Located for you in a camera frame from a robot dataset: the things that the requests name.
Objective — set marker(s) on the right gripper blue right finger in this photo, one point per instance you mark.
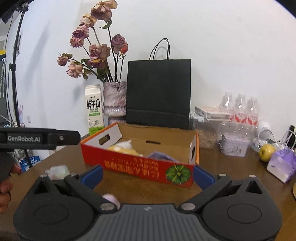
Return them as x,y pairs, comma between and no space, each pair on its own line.
202,178

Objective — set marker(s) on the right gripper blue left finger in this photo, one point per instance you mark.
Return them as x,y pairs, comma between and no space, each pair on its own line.
92,177

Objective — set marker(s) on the lavender fluffy plush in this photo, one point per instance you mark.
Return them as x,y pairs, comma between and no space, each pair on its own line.
112,199

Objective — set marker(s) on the iridescent packet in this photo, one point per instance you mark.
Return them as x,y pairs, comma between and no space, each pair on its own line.
57,172

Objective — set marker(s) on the person's left hand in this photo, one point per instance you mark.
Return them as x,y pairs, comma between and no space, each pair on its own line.
6,187

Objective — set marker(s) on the blue white packets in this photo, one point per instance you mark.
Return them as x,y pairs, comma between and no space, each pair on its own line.
25,165

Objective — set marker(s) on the orange cardboard pumpkin box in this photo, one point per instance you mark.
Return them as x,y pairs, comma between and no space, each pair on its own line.
182,145

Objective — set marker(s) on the white floral tin box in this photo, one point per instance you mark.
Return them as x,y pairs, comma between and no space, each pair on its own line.
234,145

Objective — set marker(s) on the clear seed storage container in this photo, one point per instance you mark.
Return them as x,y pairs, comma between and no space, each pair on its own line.
207,130

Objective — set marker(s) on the purple knitted item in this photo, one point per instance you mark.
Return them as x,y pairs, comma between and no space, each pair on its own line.
161,156

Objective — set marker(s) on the white flat carton box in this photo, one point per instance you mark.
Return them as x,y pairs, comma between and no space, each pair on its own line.
212,113

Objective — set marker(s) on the yellow green apple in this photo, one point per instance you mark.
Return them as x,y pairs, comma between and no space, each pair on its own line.
266,151

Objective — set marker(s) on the middle clear water bottle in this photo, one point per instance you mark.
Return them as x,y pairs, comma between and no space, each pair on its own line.
239,109

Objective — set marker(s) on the clear water bottle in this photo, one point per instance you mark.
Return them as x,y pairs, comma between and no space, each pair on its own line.
227,103
252,111
239,109

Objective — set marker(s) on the small white desk fan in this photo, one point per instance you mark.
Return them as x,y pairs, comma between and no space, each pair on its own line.
262,134

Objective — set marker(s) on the left clear water bottle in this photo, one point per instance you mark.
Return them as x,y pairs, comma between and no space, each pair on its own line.
227,103

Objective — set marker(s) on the purple tissue pack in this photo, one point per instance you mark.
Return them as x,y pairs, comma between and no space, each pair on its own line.
282,165

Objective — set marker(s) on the right clear water bottle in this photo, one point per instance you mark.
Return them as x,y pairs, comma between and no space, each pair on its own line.
252,111

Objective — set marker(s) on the white green milk carton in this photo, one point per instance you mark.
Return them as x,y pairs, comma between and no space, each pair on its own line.
94,110

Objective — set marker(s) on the purple textured vase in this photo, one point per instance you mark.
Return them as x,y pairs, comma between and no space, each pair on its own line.
114,94

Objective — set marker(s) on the black phone charger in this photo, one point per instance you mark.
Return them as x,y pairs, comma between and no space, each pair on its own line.
291,141

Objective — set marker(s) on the black paper shopping bag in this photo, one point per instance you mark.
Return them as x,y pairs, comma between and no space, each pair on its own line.
159,92

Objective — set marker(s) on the dried pink rose bouquet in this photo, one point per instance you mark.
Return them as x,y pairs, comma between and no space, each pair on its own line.
104,61

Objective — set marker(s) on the black tripod stand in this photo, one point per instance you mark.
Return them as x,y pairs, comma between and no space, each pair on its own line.
22,7

